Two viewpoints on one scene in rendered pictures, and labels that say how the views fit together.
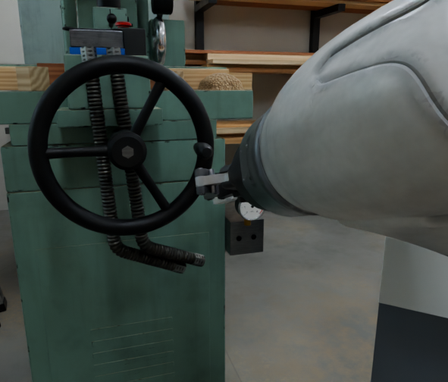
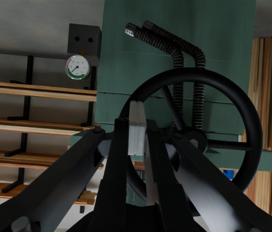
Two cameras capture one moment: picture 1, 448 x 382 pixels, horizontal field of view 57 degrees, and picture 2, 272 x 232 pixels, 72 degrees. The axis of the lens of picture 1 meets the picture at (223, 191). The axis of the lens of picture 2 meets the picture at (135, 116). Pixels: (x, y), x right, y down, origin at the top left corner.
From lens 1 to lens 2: 0.38 m
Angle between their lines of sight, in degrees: 24
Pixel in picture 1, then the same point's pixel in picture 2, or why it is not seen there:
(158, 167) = (146, 107)
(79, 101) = not seen: hidden behind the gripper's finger
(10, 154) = (239, 130)
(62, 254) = (222, 55)
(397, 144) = not seen: outside the picture
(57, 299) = (231, 21)
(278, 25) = (44, 145)
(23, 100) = (225, 162)
